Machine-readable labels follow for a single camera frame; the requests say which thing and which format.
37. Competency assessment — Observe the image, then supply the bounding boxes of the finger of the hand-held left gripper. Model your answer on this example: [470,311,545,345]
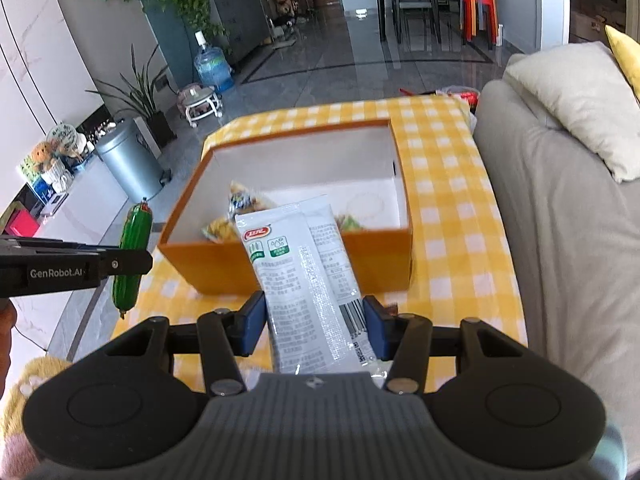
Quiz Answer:
[97,249,153,287]
[0,236,123,256]

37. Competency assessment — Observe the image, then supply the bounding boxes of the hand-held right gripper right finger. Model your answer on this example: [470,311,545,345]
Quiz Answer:
[362,295,531,395]

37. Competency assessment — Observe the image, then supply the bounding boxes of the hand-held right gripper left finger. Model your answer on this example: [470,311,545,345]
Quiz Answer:
[102,290,266,397]

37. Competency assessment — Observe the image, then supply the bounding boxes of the green sausage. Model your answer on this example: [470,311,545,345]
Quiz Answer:
[112,197,152,318]

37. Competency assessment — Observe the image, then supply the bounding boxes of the orange cardboard box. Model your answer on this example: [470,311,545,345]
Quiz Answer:
[157,119,415,297]

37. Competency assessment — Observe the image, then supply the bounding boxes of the white packet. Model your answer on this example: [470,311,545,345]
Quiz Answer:
[234,195,391,378]

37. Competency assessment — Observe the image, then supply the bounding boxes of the clear biscuit packet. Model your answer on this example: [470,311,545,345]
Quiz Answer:
[201,181,278,243]

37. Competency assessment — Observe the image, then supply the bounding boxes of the small green snack packet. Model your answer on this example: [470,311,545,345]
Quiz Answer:
[334,212,371,233]

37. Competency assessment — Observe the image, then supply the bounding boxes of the person's left forearm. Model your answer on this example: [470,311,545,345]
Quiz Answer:
[0,299,18,386]

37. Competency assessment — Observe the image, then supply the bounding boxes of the white low console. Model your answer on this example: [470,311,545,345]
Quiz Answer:
[0,160,131,356]

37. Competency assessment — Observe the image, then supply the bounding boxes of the small white box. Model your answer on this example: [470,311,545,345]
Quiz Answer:
[40,192,68,216]

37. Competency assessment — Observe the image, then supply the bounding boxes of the red box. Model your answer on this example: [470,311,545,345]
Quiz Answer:
[7,207,38,236]

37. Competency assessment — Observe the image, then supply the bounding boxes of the plush bear bouquet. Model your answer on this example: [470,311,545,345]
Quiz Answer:
[20,140,73,193]

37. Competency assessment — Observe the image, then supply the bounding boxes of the silver pedal trash can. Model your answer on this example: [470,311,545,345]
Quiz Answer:
[94,119,173,203]

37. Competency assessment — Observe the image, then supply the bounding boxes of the round paper fan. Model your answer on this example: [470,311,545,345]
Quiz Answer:
[46,122,78,153]

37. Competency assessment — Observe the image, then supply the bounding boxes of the yellow pink plush rug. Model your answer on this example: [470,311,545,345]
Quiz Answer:
[0,357,73,480]

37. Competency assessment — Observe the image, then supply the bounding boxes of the yellow checked tablecloth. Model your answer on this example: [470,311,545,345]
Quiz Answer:
[110,96,528,391]

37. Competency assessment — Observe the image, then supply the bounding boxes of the potted long-leaf plant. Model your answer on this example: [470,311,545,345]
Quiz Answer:
[85,42,177,148]

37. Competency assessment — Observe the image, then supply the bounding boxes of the small white rolling stool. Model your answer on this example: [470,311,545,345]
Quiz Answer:
[177,85,223,128]

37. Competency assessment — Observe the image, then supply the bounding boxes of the grey sofa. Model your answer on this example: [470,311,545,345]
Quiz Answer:
[472,50,640,441]

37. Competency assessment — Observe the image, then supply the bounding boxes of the blue water jug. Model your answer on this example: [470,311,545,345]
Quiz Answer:
[194,31,235,93]

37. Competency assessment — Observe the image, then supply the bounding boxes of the white plastic bag with wrappers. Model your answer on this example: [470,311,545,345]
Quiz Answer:
[435,85,481,111]

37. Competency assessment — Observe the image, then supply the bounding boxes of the grey cabinet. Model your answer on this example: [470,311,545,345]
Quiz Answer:
[207,0,278,63]

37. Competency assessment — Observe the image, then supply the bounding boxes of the plush toys on floor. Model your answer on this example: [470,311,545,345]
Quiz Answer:
[272,0,298,28]

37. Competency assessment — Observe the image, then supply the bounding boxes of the beige pillow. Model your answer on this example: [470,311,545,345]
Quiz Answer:
[505,41,640,183]

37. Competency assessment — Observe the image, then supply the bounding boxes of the stack of orange stools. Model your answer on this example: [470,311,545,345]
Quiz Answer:
[460,0,501,48]

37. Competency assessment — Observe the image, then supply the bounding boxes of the yellow pillow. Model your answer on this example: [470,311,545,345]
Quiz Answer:
[604,24,640,111]

